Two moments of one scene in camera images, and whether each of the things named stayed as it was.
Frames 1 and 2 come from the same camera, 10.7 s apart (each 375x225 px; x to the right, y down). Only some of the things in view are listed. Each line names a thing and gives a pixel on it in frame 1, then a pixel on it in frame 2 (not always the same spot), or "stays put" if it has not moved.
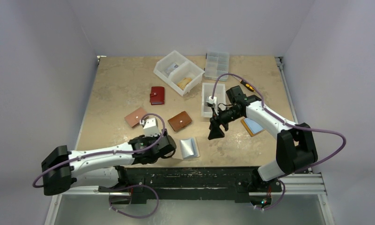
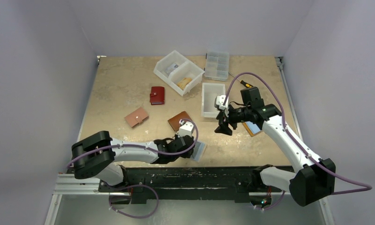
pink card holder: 133,118 stays put
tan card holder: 252,127 stays put
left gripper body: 150,139 → 187,155
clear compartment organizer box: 217,63 stays put
